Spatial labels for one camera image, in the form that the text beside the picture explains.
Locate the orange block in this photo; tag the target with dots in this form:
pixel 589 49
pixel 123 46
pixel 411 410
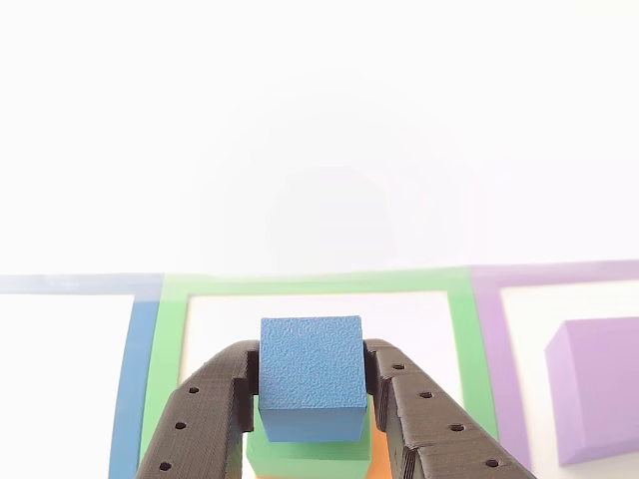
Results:
pixel 380 459

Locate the green block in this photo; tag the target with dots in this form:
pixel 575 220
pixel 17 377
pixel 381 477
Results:
pixel 309 459

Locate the small blue cube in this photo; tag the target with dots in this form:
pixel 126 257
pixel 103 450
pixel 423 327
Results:
pixel 309 364

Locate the purple block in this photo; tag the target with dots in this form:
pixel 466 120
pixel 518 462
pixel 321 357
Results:
pixel 599 389

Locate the blue tape square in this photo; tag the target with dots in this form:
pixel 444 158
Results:
pixel 132 374

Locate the green tape square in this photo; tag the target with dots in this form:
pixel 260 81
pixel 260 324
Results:
pixel 167 339

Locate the purple tape square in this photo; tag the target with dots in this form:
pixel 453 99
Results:
pixel 491 349

